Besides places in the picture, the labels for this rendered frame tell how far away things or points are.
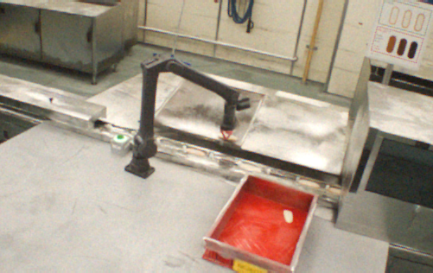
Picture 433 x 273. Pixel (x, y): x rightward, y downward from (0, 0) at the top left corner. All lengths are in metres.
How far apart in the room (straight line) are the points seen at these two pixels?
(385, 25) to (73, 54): 3.41
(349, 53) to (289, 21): 0.89
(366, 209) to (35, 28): 4.19
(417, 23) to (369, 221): 1.23
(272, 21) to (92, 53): 2.35
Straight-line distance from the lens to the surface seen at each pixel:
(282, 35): 5.51
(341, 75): 5.26
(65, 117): 2.17
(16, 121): 2.43
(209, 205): 1.72
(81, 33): 4.65
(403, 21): 2.49
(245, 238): 1.59
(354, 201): 1.68
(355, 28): 5.11
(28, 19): 5.10
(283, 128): 2.18
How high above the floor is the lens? 1.90
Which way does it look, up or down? 29 degrees down
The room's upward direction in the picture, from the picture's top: 8 degrees clockwise
